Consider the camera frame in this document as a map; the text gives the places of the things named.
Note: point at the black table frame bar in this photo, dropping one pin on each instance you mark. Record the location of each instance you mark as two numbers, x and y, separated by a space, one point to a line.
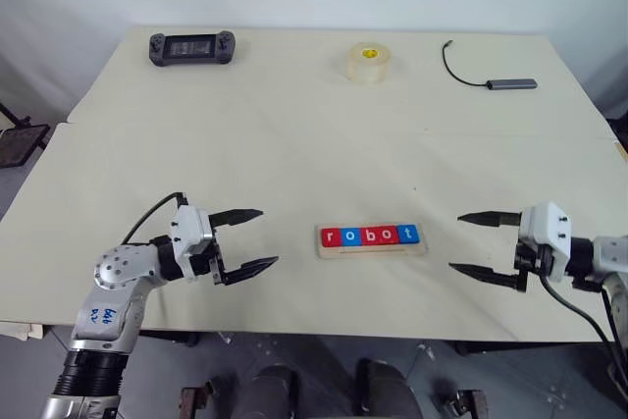
515 348
169 337

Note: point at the wooden letter tray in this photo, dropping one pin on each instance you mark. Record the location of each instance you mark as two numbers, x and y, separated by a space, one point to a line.
373 252

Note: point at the black handheld game console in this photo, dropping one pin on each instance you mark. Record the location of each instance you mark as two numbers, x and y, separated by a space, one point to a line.
191 48

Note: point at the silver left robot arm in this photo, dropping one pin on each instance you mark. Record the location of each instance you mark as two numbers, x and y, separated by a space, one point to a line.
118 267

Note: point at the red letter tile o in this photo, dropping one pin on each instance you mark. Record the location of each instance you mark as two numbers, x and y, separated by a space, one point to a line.
389 235

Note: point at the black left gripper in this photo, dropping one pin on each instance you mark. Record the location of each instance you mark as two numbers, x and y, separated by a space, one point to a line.
201 264

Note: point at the black metal stand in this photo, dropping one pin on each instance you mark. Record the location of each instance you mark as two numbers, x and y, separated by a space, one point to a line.
22 144

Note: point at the red letter tile r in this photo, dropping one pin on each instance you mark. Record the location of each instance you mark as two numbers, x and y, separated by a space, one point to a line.
331 237

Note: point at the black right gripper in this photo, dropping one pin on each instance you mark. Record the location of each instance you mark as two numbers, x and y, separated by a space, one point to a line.
529 257

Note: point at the clear packing tape roll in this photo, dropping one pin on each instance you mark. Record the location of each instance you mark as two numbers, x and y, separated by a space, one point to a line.
368 68

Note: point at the blue letter tile o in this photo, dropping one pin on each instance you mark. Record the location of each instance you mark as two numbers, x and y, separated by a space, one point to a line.
351 237

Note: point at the blue letter tile t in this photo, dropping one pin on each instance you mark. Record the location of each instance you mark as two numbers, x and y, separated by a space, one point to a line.
408 234

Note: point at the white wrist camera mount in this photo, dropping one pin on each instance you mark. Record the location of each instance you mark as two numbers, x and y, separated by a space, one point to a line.
191 230
544 227

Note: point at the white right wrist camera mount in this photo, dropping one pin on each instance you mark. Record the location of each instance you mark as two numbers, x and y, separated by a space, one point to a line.
544 227

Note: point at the red letter tile b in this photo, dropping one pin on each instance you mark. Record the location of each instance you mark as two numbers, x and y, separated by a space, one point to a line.
371 236

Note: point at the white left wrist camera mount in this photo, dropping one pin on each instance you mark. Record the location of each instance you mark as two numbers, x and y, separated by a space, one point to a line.
191 230

